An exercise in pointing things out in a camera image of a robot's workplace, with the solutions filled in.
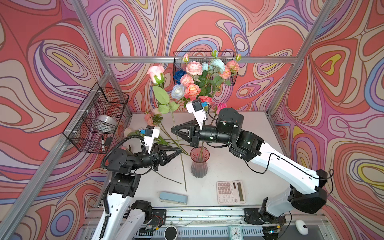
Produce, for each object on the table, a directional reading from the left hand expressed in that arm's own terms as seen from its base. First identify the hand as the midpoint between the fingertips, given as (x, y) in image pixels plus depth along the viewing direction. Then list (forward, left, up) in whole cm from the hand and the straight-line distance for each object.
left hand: (180, 156), depth 52 cm
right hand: (+5, +2, +6) cm, 8 cm away
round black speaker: (-20, +6, -34) cm, 40 cm away
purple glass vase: (+12, -8, -24) cm, 28 cm away
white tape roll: (+20, +38, -6) cm, 43 cm away
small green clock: (-20, -24, -37) cm, 48 cm away
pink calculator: (-2, -25, -37) cm, 45 cm away
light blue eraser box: (-5, +6, -36) cm, 37 cm away
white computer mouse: (-18, -55, -37) cm, 69 cm away
